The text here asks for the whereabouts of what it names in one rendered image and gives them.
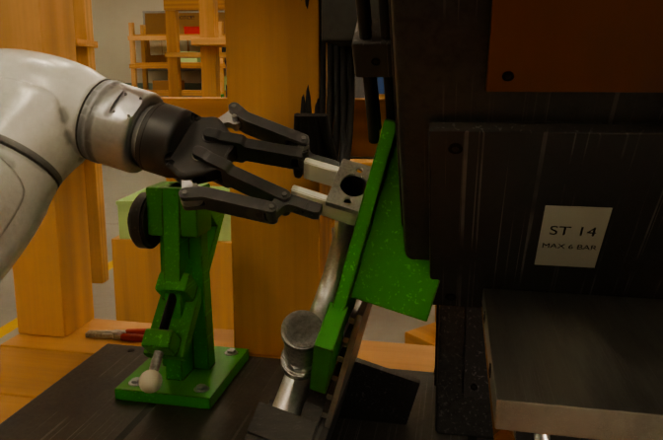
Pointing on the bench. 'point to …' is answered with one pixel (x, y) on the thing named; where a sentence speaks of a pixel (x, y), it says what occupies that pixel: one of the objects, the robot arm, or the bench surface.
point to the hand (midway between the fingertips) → (331, 191)
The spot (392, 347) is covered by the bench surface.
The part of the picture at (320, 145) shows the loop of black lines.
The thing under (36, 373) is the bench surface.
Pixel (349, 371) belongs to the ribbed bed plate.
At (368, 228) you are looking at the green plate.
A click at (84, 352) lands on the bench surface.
